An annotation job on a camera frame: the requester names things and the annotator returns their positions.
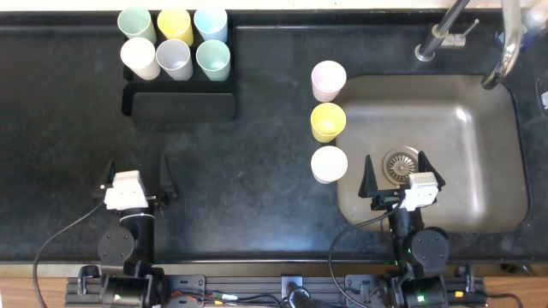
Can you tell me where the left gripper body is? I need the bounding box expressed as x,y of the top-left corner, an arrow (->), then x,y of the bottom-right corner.
146,194 -> 170,211

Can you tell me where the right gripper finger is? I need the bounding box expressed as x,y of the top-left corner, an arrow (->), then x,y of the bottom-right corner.
416,150 -> 447,192
357,154 -> 380,199

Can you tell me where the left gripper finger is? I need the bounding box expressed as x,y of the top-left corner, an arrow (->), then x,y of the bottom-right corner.
158,154 -> 181,202
92,159 -> 116,200

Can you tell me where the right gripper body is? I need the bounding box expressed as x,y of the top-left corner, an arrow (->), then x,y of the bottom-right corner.
370,189 -> 407,212

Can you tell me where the white cup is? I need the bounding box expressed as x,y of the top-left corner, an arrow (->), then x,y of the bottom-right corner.
310,145 -> 349,185
120,37 -> 162,81

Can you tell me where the yellow cup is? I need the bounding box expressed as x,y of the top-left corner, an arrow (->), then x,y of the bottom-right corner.
156,8 -> 194,47
310,102 -> 348,144

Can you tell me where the pink cup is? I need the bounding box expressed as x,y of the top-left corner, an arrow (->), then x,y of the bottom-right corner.
311,60 -> 348,104

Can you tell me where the steel sink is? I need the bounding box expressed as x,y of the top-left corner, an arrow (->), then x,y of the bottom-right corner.
336,74 -> 533,234

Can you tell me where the black tray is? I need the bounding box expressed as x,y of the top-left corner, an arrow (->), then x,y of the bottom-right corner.
121,16 -> 237,122

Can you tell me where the grey cup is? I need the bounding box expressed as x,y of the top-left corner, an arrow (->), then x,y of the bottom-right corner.
155,38 -> 194,81

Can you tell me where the green cup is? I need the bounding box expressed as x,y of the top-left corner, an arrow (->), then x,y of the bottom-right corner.
195,38 -> 232,82
116,7 -> 158,45

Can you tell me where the dark container with white label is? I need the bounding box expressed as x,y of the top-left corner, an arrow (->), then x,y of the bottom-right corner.
534,72 -> 548,117

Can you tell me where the steel tap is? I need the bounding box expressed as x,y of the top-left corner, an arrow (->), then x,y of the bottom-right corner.
414,0 -> 527,92

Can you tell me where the blue soap bottle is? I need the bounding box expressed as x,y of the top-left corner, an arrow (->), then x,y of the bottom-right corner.
495,2 -> 548,52

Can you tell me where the blue cup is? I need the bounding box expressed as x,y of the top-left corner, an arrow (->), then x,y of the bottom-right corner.
193,7 -> 229,44

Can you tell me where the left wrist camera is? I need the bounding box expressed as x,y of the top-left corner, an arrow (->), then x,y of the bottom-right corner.
104,169 -> 150,211

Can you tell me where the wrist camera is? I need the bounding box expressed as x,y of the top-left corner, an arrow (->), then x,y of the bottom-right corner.
104,169 -> 150,211
401,171 -> 440,212

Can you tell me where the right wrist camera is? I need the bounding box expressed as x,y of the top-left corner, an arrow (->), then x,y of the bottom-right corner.
401,171 -> 440,212

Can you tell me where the black cable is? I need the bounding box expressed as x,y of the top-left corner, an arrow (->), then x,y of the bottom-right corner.
33,200 -> 106,308
328,194 -> 407,308

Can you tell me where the mounting rail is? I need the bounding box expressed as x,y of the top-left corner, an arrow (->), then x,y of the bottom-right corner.
66,264 -> 527,308

